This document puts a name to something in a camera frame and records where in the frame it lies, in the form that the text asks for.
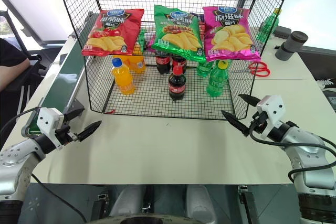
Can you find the cola bottle red cap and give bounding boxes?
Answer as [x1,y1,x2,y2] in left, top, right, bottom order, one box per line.
[167,65,187,102]
[172,55,188,74]
[155,52,173,75]

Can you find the black mat white print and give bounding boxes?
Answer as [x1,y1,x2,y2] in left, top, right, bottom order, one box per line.
[314,78,336,110]

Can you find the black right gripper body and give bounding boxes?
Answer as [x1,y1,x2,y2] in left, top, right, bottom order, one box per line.
[249,112,269,134]

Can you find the black wire mesh rack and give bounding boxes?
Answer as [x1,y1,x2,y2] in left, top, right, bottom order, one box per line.
[53,0,295,121]

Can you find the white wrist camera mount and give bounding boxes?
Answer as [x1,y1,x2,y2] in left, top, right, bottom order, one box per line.
[256,94,286,140]
[36,107,65,152]

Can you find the magenta original chips bag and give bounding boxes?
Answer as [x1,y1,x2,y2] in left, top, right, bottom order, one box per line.
[202,5,262,63]

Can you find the green conveyor belt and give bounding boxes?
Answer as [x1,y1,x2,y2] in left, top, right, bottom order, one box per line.
[20,10,103,140]

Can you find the red tomato chips bag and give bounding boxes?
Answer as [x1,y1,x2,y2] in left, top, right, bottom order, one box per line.
[81,8,145,57]

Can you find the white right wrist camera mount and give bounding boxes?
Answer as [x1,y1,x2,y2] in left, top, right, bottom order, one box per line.
[256,94,286,140]

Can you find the red handled scissors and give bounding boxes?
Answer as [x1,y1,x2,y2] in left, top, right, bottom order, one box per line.
[247,61,271,78]

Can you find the grey flat box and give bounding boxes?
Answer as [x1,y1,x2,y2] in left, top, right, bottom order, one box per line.
[272,25,292,39]

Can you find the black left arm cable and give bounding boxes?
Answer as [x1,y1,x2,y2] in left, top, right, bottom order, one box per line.
[0,106,88,224]

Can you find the orange soda bottle blue cap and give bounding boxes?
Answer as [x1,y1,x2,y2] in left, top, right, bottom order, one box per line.
[110,57,136,96]
[128,42,147,74]

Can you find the black striped bag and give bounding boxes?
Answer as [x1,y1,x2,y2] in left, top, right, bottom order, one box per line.
[4,54,43,116]

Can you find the grey insulated cup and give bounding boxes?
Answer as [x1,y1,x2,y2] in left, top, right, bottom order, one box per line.
[275,30,309,61]

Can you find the green soda bottle yellow cap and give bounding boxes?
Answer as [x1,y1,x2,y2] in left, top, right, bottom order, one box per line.
[256,8,282,44]
[206,59,233,97]
[196,61,215,78]

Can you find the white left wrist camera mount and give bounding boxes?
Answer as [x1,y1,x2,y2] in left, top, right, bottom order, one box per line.
[36,107,65,152]

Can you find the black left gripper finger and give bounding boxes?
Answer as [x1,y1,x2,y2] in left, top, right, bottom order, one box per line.
[64,108,86,122]
[76,120,102,142]

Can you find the green barbecue chips bag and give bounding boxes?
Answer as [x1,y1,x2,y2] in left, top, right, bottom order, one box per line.
[151,4,207,63]

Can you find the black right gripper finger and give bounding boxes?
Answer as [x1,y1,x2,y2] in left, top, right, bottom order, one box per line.
[238,93,261,107]
[221,110,250,137]

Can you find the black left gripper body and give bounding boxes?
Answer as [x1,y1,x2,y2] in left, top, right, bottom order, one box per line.
[54,120,80,146]

